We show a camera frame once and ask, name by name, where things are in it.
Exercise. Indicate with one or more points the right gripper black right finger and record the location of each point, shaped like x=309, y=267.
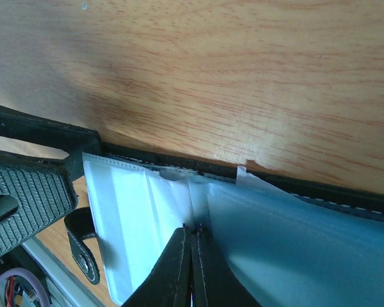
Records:
x=214, y=284

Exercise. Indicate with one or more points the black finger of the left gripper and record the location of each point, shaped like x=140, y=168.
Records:
x=33, y=196
x=71, y=139

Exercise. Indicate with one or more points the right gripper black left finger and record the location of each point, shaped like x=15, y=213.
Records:
x=169, y=282

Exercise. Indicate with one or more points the black leather card holder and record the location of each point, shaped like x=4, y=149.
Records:
x=289, y=242

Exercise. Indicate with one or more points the aluminium frame rail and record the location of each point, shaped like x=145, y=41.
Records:
x=64, y=287

